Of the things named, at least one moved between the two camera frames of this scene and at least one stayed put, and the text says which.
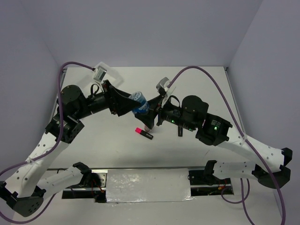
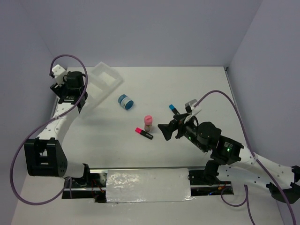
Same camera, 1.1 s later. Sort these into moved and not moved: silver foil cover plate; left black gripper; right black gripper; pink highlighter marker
Moved: right black gripper; left black gripper
Not moved: pink highlighter marker; silver foil cover plate
